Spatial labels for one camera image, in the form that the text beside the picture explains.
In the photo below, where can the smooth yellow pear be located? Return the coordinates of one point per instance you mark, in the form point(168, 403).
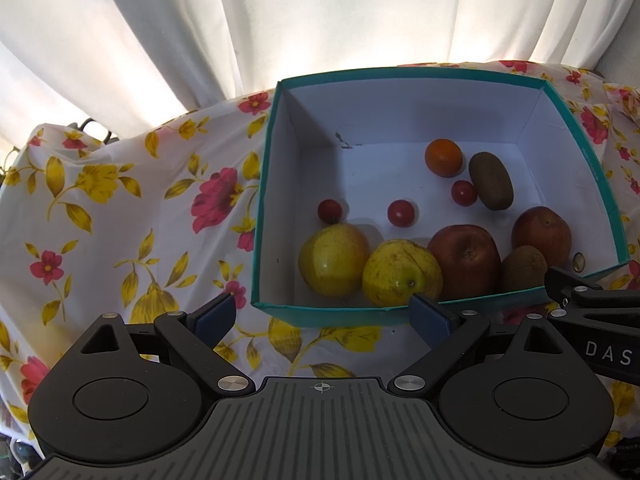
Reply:
point(334, 260)

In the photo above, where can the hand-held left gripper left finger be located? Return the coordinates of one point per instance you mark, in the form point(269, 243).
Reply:
point(215, 317)

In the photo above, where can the teal cardboard box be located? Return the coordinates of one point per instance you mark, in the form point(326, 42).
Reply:
point(400, 125)

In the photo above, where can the small brown kiwi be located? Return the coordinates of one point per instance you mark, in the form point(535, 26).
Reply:
point(524, 269)

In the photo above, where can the pale red apple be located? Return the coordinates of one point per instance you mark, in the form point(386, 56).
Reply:
point(541, 235)

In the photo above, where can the dark red apple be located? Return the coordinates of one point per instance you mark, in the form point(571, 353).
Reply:
point(465, 260)

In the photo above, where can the small orange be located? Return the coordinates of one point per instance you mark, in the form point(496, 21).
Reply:
point(443, 157)

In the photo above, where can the large brown kiwi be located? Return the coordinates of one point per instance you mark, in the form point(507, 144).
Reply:
point(491, 180)

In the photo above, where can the white curtain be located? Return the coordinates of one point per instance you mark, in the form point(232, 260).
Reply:
point(300, 20)

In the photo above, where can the floral printed cloth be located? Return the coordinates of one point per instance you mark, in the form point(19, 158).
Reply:
point(125, 210)

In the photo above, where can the speckled yellow pear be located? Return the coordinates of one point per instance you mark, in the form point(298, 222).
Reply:
point(402, 272)

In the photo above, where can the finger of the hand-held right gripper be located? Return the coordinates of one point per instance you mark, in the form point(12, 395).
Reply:
point(575, 287)

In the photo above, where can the red cherry tomato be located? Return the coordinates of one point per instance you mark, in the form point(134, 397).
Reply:
point(464, 193)
point(330, 211)
point(401, 212)

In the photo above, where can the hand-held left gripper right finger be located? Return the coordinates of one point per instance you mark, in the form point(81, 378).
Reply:
point(430, 320)

